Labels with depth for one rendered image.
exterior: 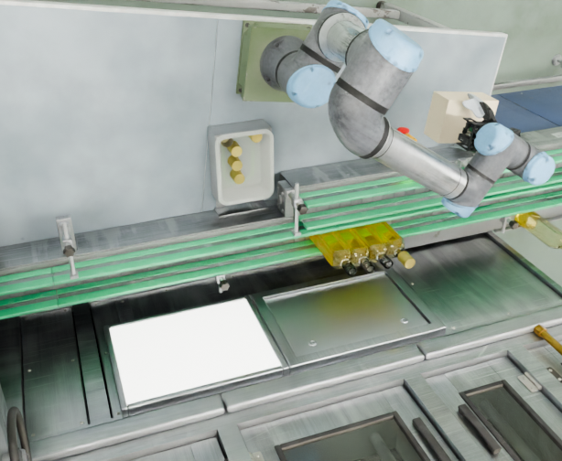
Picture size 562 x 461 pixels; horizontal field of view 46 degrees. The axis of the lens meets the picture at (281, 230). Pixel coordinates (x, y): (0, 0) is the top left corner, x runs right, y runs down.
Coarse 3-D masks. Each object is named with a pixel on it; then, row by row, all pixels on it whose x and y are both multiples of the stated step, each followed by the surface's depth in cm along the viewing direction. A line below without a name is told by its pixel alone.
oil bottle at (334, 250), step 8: (328, 232) 200; (312, 240) 205; (320, 240) 198; (328, 240) 196; (336, 240) 196; (320, 248) 199; (328, 248) 194; (336, 248) 192; (344, 248) 192; (328, 256) 195; (336, 256) 190; (344, 256) 190; (336, 264) 191
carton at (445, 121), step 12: (432, 96) 179; (444, 96) 175; (456, 96) 176; (468, 96) 178; (480, 96) 180; (432, 108) 179; (444, 108) 174; (456, 108) 174; (492, 108) 178; (432, 120) 179; (444, 120) 175; (456, 120) 176; (480, 120) 179; (432, 132) 180; (444, 132) 177; (456, 132) 178
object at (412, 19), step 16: (144, 0) 223; (160, 0) 225; (176, 0) 226; (192, 0) 228; (208, 0) 230; (224, 0) 232; (240, 0) 234; (256, 0) 237; (272, 0) 241; (368, 16) 254; (384, 16) 256; (400, 16) 258; (416, 16) 248
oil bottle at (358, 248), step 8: (336, 232) 202; (344, 232) 201; (352, 232) 201; (344, 240) 197; (352, 240) 197; (360, 240) 197; (352, 248) 193; (360, 248) 193; (368, 248) 194; (352, 256) 193; (360, 256) 192; (368, 256) 193; (360, 264) 193
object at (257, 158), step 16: (240, 144) 197; (256, 144) 199; (272, 144) 193; (224, 160) 198; (256, 160) 202; (272, 160) 195; (224, 176) 200; (256, 176) 204; (272, 176) 198; (224, 192) 201; (240, 192) 202; (256, 192) 202; (272, 192) 201
